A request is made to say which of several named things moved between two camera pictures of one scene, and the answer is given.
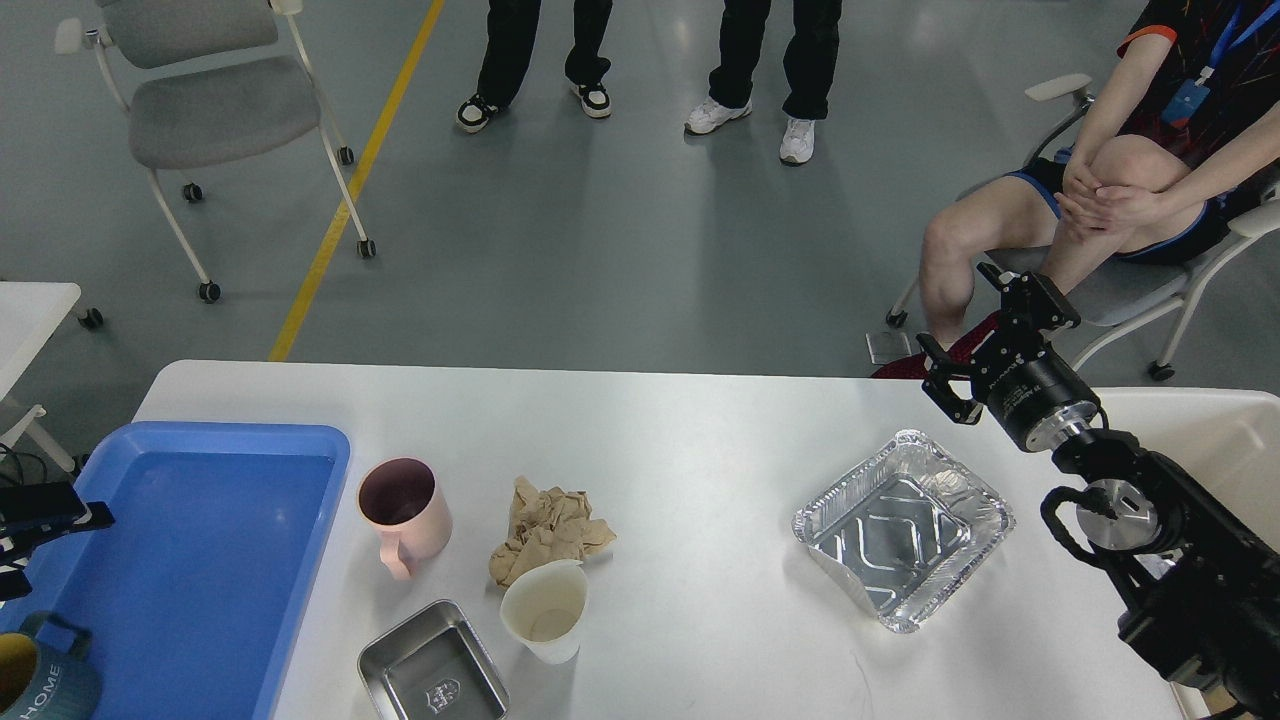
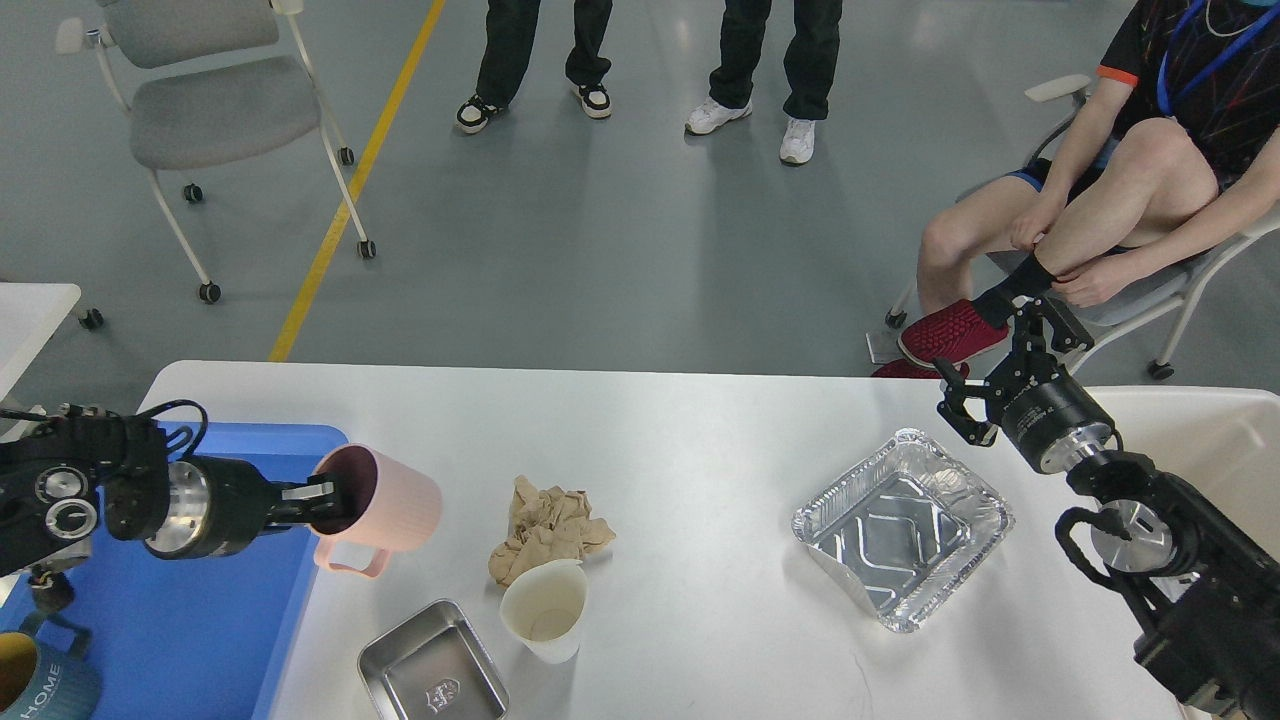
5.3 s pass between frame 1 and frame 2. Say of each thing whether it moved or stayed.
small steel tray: stayed
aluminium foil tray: stayed
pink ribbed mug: moved
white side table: stayed
